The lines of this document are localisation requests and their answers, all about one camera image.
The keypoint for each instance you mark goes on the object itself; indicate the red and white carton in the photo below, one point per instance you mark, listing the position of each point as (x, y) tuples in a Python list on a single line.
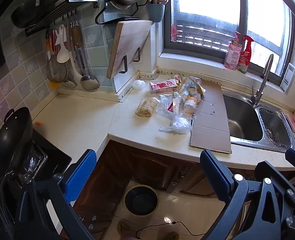
[(162, 86)]

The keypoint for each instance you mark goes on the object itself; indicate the stainless steel sink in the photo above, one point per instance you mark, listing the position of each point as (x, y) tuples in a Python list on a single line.
[(245, 122)]

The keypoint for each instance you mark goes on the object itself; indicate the black gas stove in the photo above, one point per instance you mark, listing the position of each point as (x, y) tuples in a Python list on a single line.
[(55, 158)]

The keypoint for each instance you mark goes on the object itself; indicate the steel faucet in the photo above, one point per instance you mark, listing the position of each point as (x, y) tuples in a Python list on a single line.
[(258, 92)]

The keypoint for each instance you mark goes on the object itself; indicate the red spray bottle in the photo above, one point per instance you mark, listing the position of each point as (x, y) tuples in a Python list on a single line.
[(245, 60)]

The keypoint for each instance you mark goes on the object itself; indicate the round cream trash bin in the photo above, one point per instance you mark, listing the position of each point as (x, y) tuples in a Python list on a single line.
[(140, 201)]

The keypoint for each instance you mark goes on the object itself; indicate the yellow plastic wrapper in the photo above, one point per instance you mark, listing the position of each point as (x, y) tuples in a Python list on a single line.
[(196, 88)]

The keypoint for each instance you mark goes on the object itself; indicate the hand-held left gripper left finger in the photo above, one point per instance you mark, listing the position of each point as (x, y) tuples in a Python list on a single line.
[(81, 172)]

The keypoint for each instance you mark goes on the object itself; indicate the brown noodle block packet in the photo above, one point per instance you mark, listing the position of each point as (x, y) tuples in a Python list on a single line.
[(146, 107)]

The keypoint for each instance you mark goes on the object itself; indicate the black wok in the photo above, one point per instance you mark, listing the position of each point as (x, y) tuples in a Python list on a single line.
[(11, 142)]

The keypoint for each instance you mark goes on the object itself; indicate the clear plastic bag red label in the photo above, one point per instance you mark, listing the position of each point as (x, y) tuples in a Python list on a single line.
[(166, 105)]

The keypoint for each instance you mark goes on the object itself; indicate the black frying pan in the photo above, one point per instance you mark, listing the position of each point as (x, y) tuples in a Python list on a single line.
[(30, 12)]

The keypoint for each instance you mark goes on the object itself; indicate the dark framed window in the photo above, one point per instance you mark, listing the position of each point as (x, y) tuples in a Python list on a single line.
[(212, 0)]

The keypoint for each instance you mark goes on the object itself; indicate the steel slotted spoon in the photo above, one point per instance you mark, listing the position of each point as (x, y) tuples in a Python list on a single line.
[(70, 83)]

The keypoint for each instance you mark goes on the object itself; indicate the black slatted wall rack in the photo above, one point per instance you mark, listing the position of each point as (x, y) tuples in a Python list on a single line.
[(55, 10)]

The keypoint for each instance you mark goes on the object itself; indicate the steel ladle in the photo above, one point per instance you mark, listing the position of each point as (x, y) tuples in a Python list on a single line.
[(90, 82)]

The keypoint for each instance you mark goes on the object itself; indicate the wooden cutting board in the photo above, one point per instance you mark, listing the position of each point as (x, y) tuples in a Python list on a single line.
[(127, 42)]

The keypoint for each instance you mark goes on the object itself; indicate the small plastic bottle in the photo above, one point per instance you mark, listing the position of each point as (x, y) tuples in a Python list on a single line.
[(190, 103)]

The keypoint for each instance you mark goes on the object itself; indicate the yellow embroidered slipper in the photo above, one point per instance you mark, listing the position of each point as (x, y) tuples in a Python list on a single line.
[(123, 227)]

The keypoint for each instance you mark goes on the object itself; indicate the flat cardboard sheet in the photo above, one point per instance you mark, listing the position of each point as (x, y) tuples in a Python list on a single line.
[(210, 127)]

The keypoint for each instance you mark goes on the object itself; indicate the white slotted plate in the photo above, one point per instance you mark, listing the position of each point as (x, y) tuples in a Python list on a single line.
[(288, 77)]

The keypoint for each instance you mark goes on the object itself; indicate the white plastic bag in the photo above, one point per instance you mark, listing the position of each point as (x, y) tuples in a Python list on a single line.
[(180, 126)]

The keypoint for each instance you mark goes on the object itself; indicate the white rice paddle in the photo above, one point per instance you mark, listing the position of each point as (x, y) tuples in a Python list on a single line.
[(63, 55)]

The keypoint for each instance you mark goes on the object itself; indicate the metal mesh strainer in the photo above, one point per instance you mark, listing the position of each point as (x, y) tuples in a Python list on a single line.
[(56, 72)]

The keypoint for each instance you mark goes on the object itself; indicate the grey utensil holder cup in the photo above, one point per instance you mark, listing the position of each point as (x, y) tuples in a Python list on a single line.
[(157, 12)]

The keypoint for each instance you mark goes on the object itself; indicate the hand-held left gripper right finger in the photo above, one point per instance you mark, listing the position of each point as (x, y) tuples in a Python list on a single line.
[(217, 177)]

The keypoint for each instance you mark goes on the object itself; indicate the pink detergent bottle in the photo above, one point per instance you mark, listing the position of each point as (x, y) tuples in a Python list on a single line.
[(232, 57)]

